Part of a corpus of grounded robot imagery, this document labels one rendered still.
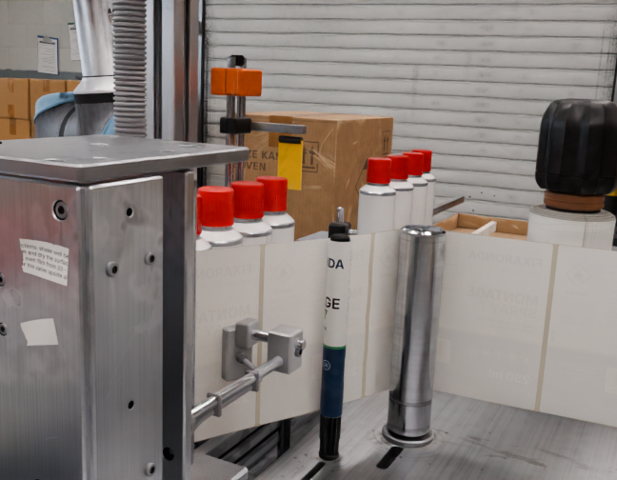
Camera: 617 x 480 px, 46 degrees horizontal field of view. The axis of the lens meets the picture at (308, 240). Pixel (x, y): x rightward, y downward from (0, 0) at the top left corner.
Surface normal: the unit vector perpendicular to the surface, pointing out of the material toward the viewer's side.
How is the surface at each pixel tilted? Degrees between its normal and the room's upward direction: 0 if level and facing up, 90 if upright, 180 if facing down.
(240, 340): 90
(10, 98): 90
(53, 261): 90
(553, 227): 92
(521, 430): 0
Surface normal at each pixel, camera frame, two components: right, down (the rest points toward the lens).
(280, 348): -0.46, 0.16
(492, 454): 0.04, -0.98
